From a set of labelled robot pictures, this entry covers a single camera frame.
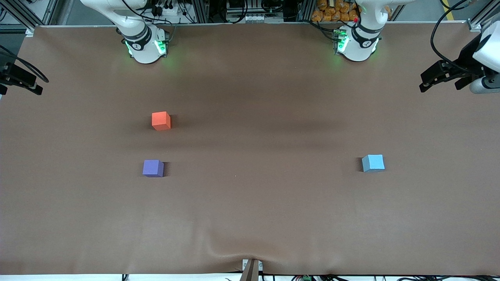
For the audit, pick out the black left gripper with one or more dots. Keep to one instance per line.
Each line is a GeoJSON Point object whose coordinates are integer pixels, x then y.
{"type": "Point", "coordinates": [466, 59]}

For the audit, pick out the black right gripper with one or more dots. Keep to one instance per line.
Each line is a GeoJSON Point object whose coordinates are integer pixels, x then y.
{"type": "Point", "coordinates": [11, 73]}

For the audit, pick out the light blue foam block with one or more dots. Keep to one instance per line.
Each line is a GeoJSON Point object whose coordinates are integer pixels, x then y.
{"type": "Point", "coordinates": [373, 163]}

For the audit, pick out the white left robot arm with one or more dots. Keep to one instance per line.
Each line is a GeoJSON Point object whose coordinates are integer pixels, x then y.
{"type": "Point", "coordinates": [357, 48]}

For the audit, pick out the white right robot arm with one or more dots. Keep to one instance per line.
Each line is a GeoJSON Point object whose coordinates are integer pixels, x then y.
{"type": "Point", "coordinates": [144, 50]}

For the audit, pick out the orange foam block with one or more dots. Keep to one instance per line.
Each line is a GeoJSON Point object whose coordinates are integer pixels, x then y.
{"type": "Point", "coordinates": [160, 121]}

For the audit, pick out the purple foam block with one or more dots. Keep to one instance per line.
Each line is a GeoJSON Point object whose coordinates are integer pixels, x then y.
{"type": "Point", "coordinates": [152, 168]}

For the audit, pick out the white power strip with plugs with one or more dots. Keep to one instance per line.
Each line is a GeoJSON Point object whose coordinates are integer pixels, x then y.
{"type": "Point", "coordinates": [166, 9]}

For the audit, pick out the white socket strip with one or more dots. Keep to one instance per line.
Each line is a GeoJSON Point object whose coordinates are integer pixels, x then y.
{"type": "Point", "coordinates": [254, 18]}

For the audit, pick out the brown table cover sheet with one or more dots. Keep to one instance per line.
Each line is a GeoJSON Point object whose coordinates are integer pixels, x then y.
{"type": "Point", "coordinates": [250, 203]}

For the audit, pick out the brown table clamp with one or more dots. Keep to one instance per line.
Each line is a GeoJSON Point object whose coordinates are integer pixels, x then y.
{"type": "Point", "coordinates": [251, 271]}

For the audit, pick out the aluminium frame profile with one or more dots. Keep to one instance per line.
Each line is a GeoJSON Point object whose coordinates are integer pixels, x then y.
{"type": "Point", "coordinates": [35, 11]}
{"type": "Point", "coordinates": [474, 25]}

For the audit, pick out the aluminium frame post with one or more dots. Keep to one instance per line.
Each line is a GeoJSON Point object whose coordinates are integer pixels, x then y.
{"type": "Point", "coordinates": [304, 9]}
{"type": "Point", "coordinates": [200, 11]}

